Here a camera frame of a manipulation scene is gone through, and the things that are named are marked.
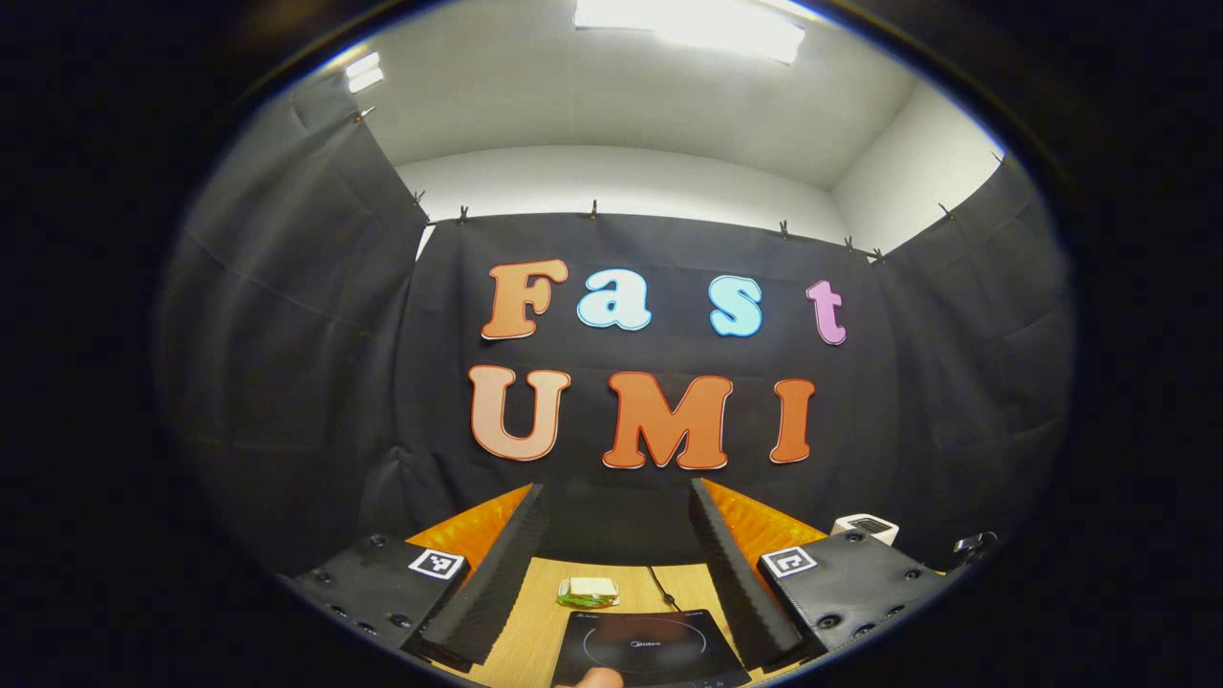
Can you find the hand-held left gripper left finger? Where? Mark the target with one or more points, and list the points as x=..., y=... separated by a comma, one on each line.
x=502, y=592

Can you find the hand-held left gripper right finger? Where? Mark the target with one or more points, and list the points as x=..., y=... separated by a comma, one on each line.
x=740, y=592

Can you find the black induction cooktop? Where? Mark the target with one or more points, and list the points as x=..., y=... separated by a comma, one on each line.
x=650, y=650

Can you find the sandwich on white plate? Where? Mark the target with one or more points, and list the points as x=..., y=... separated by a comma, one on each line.
x=588, y=591

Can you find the white toaster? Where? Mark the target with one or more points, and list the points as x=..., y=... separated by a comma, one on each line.
x=865, y=526

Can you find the black backdrop cloth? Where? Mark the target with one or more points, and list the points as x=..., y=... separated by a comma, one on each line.
x=382, y=382

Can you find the ceiling light panel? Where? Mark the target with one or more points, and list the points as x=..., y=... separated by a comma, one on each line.
x=364, y=73

